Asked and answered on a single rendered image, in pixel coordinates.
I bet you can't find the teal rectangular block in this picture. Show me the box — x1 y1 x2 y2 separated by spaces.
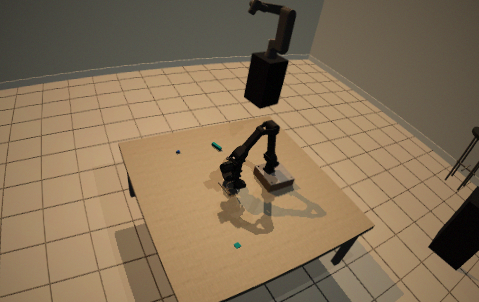
212 142 222 151

